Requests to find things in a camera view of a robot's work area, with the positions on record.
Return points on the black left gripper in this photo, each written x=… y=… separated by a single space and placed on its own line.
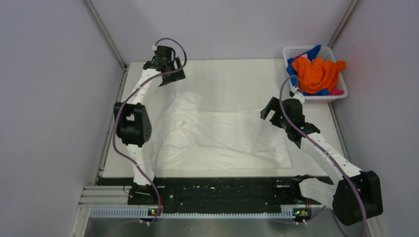
x=176 y=76

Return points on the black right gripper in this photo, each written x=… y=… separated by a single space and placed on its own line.
x=274 y=105

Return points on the white t shirt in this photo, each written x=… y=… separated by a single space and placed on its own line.
x=186 y=138

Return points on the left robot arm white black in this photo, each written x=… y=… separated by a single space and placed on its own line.
x=133 y=127

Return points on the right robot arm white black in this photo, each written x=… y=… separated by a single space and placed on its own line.
x=354 y=195

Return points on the orange t shirt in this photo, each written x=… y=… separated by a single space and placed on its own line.
x=317 y=77

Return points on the pink garment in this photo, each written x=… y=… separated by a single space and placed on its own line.
x=336 y=92

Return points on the blue t shirt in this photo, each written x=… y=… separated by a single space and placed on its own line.
x=292 y=52

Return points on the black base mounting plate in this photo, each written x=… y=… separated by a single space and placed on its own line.
x=233 y=195

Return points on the grey aluminium corner post left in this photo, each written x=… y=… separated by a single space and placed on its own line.
x=104 y=33

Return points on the grey aluminium corner post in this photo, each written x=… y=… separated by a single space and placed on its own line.
x=104 y=33
x=343 y=23

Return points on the grey aluminium corner post right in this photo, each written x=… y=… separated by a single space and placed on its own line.
x=343 y=23

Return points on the aluminium rail frame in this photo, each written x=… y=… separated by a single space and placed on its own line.
x=104 y=196

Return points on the grey slotted cable duct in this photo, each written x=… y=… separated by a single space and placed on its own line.
x=148 y=213

